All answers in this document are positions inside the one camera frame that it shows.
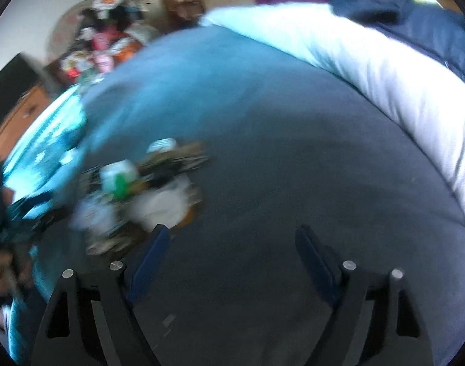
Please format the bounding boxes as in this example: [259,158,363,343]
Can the navy blue jacket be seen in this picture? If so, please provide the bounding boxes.
[330,0,465,83]

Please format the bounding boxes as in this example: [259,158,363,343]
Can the blue bed blanket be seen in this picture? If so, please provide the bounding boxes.
[6,25,465,366]

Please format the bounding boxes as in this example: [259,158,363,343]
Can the cyan plastic basket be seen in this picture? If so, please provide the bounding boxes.
[3,85,87,201]

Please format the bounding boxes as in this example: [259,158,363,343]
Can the cluttered wooden side table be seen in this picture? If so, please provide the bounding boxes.
[46,0,160,85]

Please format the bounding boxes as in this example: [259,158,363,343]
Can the white duvet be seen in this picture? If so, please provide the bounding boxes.
[199,2,465,215]

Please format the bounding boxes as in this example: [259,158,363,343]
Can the black flat television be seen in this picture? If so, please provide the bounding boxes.
[0,53,48,125]

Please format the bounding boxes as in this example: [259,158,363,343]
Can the wooden drawer dresser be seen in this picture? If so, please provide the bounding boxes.
[0,84,52,161]

